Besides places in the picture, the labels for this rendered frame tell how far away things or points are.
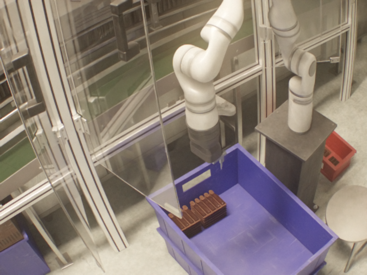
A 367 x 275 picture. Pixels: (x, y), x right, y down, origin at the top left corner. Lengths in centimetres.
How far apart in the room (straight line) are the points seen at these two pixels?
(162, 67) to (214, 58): 70
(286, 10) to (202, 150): 44
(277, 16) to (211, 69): 30
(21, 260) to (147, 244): 66
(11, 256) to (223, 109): 117
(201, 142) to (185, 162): 112
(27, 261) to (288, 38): 142
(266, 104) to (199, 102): 93
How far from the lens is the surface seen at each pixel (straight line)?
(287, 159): 157
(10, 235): 169
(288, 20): 115
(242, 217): 169
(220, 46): 95
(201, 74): 93
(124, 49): 84
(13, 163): 153
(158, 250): 190
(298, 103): 143
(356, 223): 169
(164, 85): 157
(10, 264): 184
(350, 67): 245
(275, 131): 153
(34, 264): 189
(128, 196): 211
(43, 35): 116
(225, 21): 97
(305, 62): 133
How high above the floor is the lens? 162
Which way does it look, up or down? 45 degrees down
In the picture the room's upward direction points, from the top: 7 degrees counter-clockwise
